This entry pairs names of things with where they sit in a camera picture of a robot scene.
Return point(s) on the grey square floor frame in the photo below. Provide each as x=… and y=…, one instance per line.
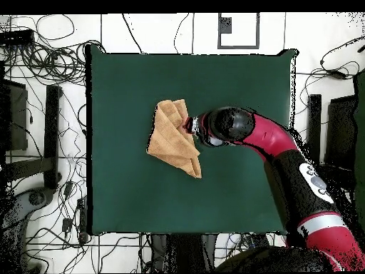
x=239, y=47

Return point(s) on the tan terry towel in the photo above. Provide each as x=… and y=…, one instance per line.
x=171, y=142

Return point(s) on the black stand foot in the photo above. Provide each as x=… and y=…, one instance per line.
x=52, y=128
x=313, y=120

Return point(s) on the black power strip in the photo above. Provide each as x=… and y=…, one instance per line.
x=82, y=217

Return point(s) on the dark green table cloth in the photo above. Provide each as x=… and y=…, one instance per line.
x=128, y=199

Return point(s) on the black power adapter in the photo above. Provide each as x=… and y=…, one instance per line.
x=68, y=188
x=67, y=225

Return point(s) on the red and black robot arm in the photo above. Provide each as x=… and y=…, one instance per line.
x=271, y=137

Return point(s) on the dark green draped cloth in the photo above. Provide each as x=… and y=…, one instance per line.
x=360, y=142

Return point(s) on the dark chair base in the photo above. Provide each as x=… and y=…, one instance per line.
x=34, y=198

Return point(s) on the small dark grey square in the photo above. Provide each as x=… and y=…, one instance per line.
x=225, y=25

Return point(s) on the dark flat box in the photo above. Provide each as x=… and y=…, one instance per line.
x=15, y=120
x=340, y=131

